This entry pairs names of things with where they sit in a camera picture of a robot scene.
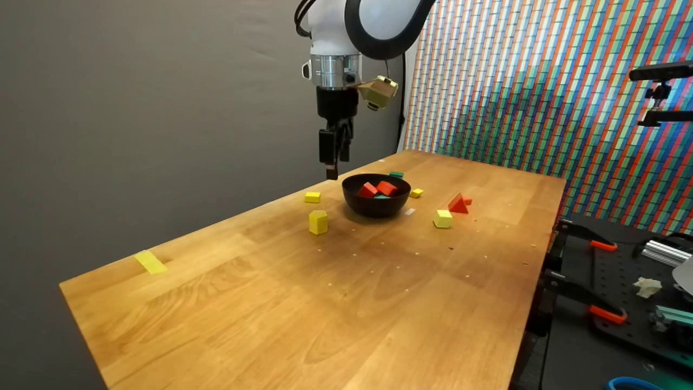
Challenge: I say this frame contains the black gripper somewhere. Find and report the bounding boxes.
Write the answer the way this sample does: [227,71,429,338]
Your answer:
[314,85,361,182]

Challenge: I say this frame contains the orange-red cube block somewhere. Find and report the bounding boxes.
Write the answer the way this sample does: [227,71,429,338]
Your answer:
[375,178,401,198]

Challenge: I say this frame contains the yellow pentagon block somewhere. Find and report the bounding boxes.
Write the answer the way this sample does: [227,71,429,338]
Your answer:
[308,208,332,237]

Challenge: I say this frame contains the black bowl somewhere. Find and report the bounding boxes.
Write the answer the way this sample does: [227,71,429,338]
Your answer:
[340,171,414,221]

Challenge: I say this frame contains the yellow-green cube block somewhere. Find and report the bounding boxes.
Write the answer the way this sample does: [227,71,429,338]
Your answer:
[430,208,454,231]

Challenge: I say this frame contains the large red wedge block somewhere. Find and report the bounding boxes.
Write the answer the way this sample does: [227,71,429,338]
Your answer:
[447,191,467,217]

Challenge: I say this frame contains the grey fabric backdrop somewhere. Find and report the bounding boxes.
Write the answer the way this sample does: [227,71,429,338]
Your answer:
[0,0,408,390]

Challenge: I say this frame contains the yellow tape strip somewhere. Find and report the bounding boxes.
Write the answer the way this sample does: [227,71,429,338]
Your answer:
[132,249,168,278]

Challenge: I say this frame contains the multicoloured patterned backdrop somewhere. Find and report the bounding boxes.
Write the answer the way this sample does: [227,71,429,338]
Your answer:
[399,0,693,235]

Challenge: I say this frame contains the black pegboard cart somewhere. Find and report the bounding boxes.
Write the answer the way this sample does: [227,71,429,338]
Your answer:
[506,213,693,390]

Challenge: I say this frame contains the crumpled white rag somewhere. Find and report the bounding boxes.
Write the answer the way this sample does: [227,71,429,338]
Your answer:
[632,275,665,301]

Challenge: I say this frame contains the silver white box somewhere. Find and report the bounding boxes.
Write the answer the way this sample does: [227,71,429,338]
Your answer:
[638,237,693,269]

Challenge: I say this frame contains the grey round plate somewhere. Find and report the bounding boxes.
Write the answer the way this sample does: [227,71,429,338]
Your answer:
[669,256,693,298]

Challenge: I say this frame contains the teal tool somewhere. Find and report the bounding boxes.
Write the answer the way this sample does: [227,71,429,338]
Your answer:
[648,301,693,336]

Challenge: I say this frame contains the tan wrist camera box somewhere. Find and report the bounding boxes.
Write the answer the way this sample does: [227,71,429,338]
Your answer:
[357,73,401,113]

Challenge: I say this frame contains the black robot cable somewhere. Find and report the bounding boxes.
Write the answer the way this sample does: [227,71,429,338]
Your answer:
[291,0,408,149]

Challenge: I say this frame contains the black clamp orange handle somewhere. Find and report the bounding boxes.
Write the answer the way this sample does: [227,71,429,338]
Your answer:
[540,266,630,328]
[551,217,621,256]

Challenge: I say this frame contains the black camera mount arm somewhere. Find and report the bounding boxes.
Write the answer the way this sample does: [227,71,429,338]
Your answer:
[626,61,693,130]

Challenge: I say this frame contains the blue handled scissors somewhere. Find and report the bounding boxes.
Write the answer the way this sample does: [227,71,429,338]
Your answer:
[605,375,667,390]

